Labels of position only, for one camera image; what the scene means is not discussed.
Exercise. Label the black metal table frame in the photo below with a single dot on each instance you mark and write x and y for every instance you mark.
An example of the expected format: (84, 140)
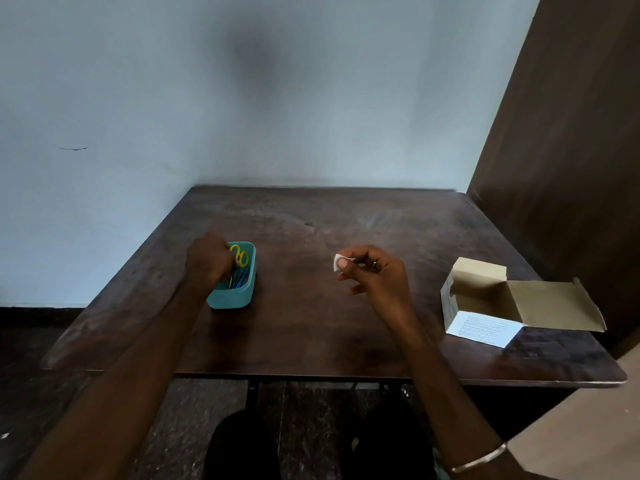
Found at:
(252, 394)

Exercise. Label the person's right hand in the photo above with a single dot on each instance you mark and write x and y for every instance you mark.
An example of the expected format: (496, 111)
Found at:
(382, 289)

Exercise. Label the brown wooden cabinet panel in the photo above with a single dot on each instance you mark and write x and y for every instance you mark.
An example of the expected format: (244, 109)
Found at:
(570, 164)

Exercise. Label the person's right forearm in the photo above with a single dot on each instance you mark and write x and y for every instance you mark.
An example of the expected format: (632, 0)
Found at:
(450, 409)

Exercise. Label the white cardboard box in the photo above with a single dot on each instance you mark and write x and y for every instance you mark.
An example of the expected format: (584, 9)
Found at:
(480, 327)

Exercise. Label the beige board surface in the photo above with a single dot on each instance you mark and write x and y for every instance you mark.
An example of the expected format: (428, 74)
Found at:
(585, 439)

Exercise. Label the person's left hand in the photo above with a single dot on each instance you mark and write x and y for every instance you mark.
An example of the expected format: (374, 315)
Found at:
(207, 259)

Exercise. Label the person's right foot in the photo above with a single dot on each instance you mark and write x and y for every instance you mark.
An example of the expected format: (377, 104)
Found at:
(354, 443)

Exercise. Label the white wipe pad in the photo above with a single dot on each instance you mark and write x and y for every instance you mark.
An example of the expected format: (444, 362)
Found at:
(338, 261)

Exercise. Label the teal plastic container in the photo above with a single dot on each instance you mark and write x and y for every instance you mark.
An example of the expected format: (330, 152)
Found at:
(240, 294)

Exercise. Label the person's left forearm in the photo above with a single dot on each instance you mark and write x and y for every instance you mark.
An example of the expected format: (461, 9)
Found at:
(115, 389)

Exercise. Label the blue-handled small tool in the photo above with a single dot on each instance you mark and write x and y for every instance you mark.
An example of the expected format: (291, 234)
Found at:
(242, 278)

